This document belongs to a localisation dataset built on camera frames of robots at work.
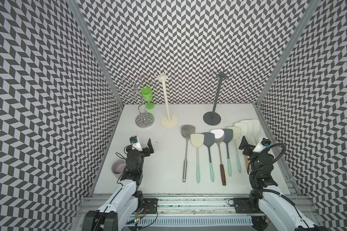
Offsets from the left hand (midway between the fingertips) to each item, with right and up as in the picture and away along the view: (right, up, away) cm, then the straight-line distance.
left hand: (189, 146), depth 95 cm
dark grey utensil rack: (+19, +18, +14) cm, 30 cm away
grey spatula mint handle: (+13, +4, 0) cm, 14 cm away
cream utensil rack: (-15, +16, +13) cm, 26 cm away
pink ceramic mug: (-40, -8, -16) cm, 44 cm away
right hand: (+14, +2, -18) cm, 23 cm away
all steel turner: (-1, +10, +5) cm, 11 cm away
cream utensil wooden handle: (+43, +10, +4) cm, 44 cm away
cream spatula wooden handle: (+47, +10, +4) cm, 48 cm away
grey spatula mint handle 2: (+27, +6, +2) cm, 28 cm away
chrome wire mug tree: (-33, +18, +14) cm, 40 cm away
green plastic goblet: (-30, +36, +7) cm, 48 cm away
